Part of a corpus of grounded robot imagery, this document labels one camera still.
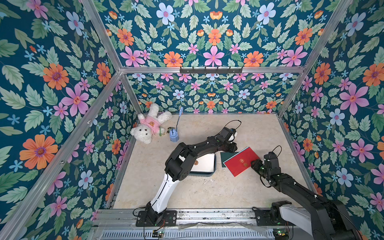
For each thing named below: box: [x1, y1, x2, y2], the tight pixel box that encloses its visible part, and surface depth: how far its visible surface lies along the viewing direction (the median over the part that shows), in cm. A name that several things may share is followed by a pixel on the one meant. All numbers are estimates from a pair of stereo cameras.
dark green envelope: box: [220, 152, 239, 168], surface depth 97 cm
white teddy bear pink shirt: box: [130, 103, 173, 144], surface depth 107 cm
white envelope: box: [190, 153, 215, 173], surface depth 90 cm
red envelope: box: [223, 146, 261, 178], surface depth 95 cm
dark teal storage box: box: [188, 153, 217, 177], surface depth 90 cm
